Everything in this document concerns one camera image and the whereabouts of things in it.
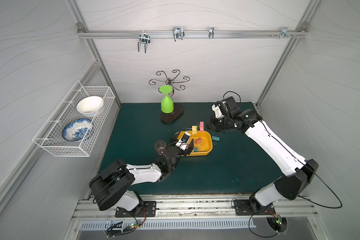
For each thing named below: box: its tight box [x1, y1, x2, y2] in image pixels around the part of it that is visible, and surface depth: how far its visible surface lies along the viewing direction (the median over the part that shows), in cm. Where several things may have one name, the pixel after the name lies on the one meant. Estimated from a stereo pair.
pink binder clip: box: [199, 121, 204, 132], surface depth 78 cm
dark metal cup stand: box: [148, 69, 191, 124], surface depth 96 cm
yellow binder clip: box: [189, 125, 198, 136], surface depth 82 cm
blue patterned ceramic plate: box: [62, 118, 92, 142], surface depth 65 cm
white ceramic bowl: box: [76, 96, 103, 118], surface depth 73 cm
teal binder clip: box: [212, 135, 220, 145], surface depth 100 cm
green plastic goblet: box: [159, 85, 174, 114], surface depth 91 cm
